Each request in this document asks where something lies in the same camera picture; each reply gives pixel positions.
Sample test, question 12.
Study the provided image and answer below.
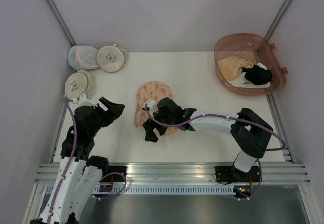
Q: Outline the black bra in basket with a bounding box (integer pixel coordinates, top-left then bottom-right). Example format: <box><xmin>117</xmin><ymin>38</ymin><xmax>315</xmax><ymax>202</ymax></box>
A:
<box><xmin>242</xmin><ymin>65</ymin><xmax>272</xmax><ymax>85</ymax></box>

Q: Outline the orange floral mesh laundry bag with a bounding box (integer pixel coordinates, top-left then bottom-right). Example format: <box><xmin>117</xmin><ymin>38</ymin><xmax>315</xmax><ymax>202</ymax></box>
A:
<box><xmin>134</xmin><ymin>81</ymin><xmax>173</xmax><ymax>128</ymax></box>

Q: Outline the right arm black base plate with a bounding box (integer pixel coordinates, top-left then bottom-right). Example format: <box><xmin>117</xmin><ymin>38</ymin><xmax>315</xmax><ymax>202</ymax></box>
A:
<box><xmin>214</xmin><ymin>166</ymin><xmax>260</xmax><ymax>184</ymax></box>

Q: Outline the white garment in basket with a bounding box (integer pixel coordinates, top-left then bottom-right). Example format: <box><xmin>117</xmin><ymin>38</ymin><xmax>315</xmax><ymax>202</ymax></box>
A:
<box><xmin>229</xmin><ymin>63</ymin><xmax>270</xmax><ymax>89</ymax></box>

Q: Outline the aluminium front rail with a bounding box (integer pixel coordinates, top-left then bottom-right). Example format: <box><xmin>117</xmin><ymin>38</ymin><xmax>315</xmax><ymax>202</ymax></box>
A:
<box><xmin>35</xmin><ymin>162</ymin><xmax>311</xmax><ymax>184</ymax></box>

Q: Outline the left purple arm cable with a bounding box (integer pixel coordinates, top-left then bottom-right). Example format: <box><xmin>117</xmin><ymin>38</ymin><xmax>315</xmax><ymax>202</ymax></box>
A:
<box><xmin>45</xmin><ymin>98</ymin><xmax>127</xmax><ymax>224</ymax></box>

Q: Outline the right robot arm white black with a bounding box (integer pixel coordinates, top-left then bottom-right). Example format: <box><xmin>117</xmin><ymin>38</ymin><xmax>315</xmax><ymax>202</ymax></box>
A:
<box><xmin>142</xmin><ymin>97</ymin><xmax>273</xmax><ymax>182</ymax></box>

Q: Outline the beige bra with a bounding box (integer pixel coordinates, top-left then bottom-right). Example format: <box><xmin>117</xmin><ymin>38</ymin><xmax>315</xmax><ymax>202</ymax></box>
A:
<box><xmin>218</xmin><ymin>52</ymin><xmax>254</xmax><ymax>81</ymax></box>

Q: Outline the beige round laundry bag lower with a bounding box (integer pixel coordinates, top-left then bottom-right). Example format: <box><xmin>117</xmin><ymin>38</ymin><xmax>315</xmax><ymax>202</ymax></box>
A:
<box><xmin>63</xmin><ymin>69</ymin><xmax>97</xmax><ymax>100</ymax></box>

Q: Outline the aluminium corner post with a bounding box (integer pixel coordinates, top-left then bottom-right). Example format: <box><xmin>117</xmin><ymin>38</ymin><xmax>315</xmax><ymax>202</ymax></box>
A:
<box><xmin>44</xmin><ymin>0</ymin><xmax>76</xmax><ymax>46</ymax></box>
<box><xmin>264</xmin><ymin>0</ymin><xmax>293</xmax><ymax>41</ymax></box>

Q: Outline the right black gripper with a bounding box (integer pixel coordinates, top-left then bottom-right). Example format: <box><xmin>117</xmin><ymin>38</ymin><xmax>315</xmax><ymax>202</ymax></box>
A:
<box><xmin>143</xmin><ymin>106</ymin><xmax>175</xmax><ymax>142</ymax></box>

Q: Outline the white slotted cable duct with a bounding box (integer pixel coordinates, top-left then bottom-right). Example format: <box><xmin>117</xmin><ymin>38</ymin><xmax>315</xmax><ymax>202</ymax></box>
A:
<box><xmin>91</xmin><ymin>185</ymin><xmax>235</xmax><ymax>195</ymax></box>

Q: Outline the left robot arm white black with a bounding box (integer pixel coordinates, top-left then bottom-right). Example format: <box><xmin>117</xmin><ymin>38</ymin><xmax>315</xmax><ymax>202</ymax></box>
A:
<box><xmin>31</xmin><ymin>94</ymin><xmax>125</xmax><ymax>223</ymax></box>

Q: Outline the right aluminium corner post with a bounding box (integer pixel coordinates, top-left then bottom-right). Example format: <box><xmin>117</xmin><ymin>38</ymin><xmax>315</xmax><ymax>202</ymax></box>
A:
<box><xmin>264</xmin><ymin>0</ymin><xmax>293</xmax><ymax>41</ymax></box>

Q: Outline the beige round laundry bag upper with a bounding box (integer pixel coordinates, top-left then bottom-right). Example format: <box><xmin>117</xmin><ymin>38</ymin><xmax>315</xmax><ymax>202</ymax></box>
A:
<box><xmin>97</xmin><ymin>44</ymin><xmax>130</xmax><ymax>73</ymax></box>

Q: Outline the left aluminium corner post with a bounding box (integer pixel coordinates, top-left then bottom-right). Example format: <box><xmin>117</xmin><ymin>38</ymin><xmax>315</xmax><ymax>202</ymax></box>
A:
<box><xmin>44</xmin><ymin>0</ymin><xmax>76</xmax><ymax>46</ymax></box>

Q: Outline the pink translucent plastic basket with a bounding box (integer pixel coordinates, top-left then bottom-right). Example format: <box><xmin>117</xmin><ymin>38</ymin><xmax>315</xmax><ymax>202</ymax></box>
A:
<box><xmin>214</xmin><ymin>33</ymin><xmax>288</xmax><ymax>96</ymax></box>

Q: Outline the beige round laundry bag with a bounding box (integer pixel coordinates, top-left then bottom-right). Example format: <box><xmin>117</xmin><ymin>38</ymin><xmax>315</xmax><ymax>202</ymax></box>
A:
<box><xmin>97</xmin><ymin>44</ymin><xmax>130</xmax><ymax>73</ymax></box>
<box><xmin>63</xmin><ymin>69</ymin><xmax>97</xmax><ymax>100</ymax></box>

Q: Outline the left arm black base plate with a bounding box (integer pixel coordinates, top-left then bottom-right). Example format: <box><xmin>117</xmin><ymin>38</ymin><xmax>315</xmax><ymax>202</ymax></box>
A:
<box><xmin>100</xmin><ymin>165</ymin><xmax>127</xmax><ymax>184</ymax></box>

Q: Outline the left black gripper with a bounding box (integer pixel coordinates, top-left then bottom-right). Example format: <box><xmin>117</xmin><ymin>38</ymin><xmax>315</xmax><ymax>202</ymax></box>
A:
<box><xmin>89</xmin><ymin>96</ymin><xmax>125</xmax><ymax>137</ymax></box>

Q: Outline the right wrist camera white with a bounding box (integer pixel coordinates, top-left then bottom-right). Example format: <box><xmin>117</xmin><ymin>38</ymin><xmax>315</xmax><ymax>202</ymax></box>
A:
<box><xmin>142</xmin><ymin>100</ymin><xmax>158</xmax><ymax>114</ymax></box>

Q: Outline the white pink mesh laundry bag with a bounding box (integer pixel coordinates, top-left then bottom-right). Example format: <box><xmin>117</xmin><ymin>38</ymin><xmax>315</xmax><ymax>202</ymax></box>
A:
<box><xmin>67</xmin><ymin>46</ymin><xmax>100</xmax><ymax>70</ymax></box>

